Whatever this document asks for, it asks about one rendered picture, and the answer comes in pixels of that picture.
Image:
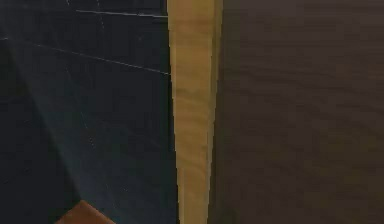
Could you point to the dark brown wooden door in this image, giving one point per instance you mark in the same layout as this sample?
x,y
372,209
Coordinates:
x,y
300,113

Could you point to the pale yellow wooden door frame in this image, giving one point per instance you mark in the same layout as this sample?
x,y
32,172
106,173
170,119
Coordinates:
x,y
192,113

